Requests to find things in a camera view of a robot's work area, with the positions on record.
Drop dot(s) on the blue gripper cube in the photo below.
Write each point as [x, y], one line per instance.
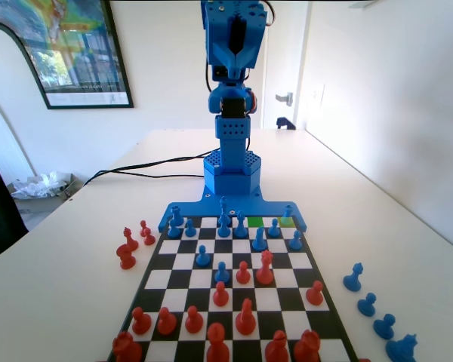
[235, 56]

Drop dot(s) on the blue rook chess piece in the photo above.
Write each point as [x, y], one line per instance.
[287, 218]
[176, 216]

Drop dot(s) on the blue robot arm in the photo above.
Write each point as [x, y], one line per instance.
[232, 151]

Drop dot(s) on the blue king chess piece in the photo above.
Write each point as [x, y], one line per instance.
[223, 205]

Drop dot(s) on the blue pawn chess piece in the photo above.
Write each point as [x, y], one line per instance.
[222, 274]
[189, 229]
[295, 241]
[273, 229]
[202, 258]
[222, 229]
[384, 327]
[367, 306]

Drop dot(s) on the red pawn chess piece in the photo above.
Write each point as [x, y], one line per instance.
[193, 321]
[220, 296]
[148, 237]
[143, 228]
[166, 323]
[140, 322]
[243, 274]

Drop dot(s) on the captured red chess pieces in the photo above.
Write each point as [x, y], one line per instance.
[126, 258]

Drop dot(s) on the red knight chess piece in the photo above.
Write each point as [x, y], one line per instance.
[245, 318]

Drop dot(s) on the blue queen chess piece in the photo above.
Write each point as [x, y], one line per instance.
[402, 350]

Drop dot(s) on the blue clamp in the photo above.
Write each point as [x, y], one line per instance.
[285, 123]

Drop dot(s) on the blue base mounting plate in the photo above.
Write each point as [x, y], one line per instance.
[196, 205]

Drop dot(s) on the black framed map poster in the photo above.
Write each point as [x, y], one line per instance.
[79, 56]

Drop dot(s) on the cardboard box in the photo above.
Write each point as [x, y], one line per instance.
[69, 184]

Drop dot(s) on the black white chessboard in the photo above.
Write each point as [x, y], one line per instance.
[173, 281]

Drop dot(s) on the crumpled white paper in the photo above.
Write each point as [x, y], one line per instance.
[37, 184]

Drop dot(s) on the white curved panel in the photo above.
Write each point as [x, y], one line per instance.
[0, 75]

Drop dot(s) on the black chair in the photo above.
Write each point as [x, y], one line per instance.
[2, 211]

